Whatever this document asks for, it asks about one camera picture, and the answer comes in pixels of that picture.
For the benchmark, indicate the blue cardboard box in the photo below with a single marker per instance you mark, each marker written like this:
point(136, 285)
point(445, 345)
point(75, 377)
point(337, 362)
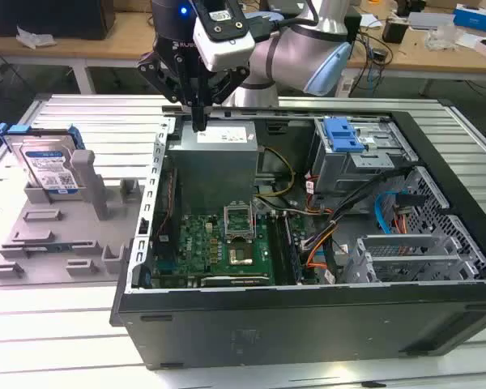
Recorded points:
point(478, 18)

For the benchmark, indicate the RAM stick with blue label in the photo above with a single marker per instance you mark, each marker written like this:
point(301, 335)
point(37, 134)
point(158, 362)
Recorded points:
point(44, 247)

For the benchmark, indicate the RAM stick in motherboard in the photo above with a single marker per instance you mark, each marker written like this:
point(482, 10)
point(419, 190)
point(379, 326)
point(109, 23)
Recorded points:
point(292, 251)

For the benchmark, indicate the metal optical drive cage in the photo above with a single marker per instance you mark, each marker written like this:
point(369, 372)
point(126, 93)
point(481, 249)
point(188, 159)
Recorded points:
point(348, 174)

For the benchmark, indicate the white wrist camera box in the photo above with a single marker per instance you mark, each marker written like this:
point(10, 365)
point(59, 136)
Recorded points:
point(227, 48)

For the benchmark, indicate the metal disk bay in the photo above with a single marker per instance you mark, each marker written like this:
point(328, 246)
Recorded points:
point(405, 243)

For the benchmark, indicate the black computer tower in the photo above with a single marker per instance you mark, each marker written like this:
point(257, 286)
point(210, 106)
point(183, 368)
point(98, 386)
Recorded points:
point(65, 20)

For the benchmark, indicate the flat silver box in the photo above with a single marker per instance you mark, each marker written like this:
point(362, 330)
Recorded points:
point(429, 20)

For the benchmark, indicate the CPU socket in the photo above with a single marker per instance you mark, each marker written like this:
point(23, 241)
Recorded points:
point(240, 255)

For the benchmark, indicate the black graphics card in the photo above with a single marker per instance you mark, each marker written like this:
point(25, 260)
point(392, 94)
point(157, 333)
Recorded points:
point(235, 280)

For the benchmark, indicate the clear plastic bag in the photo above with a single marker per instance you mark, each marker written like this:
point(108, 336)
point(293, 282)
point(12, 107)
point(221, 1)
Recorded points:
point(441, 38)

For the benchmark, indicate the black RAM slot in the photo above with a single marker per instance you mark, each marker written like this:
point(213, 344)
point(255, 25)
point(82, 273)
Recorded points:
point(275, 251)

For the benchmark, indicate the gray power supply unit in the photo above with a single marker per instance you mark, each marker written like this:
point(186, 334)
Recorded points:
point(210, 170)

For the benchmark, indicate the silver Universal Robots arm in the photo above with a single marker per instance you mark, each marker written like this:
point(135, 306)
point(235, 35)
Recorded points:
point(291, 48)

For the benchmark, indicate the small black box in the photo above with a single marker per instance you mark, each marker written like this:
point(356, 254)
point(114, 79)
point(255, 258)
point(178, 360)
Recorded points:
point(395, 32)

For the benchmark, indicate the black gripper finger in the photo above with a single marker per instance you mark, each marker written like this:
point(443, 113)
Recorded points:
point(162, 75)
point(231, 83)

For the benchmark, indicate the white power adapter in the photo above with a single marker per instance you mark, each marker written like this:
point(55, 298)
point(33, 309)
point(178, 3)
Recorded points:
point(344, 87)

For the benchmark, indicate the green motherboard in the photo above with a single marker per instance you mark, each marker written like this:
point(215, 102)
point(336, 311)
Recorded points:
point(198, 243)

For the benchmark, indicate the blue plastic drive latch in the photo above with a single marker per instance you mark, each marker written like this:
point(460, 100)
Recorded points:
point(340, 135)

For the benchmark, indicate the gray parts rack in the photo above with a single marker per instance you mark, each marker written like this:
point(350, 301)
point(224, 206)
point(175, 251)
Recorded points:
point(65, 227)

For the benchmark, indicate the wooden workbench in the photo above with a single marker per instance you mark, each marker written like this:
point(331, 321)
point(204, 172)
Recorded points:
point(125, 40)

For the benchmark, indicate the crumpled white plastic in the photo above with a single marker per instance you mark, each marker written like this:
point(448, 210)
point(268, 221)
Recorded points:
point(34, 38)

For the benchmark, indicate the hard disk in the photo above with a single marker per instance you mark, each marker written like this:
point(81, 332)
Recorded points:
point(48, 166)

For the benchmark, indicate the black open PC case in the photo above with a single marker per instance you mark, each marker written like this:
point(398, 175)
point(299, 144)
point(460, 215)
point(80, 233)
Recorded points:
point(308, 332)

